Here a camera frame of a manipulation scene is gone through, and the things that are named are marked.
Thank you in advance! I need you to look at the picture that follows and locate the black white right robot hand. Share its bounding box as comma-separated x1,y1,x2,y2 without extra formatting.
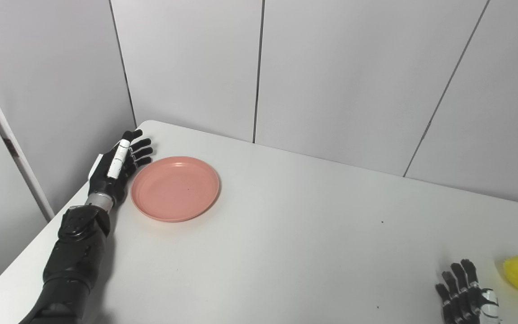
436,259,502,324

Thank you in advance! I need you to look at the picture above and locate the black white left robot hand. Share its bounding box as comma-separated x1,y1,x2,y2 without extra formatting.
88,129,154,210

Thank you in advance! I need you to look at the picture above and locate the pink round plate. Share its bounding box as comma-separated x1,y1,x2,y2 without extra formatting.
130,156,220,223

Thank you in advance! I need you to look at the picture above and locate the white frame post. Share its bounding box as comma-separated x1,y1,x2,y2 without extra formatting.
0,52,56,221

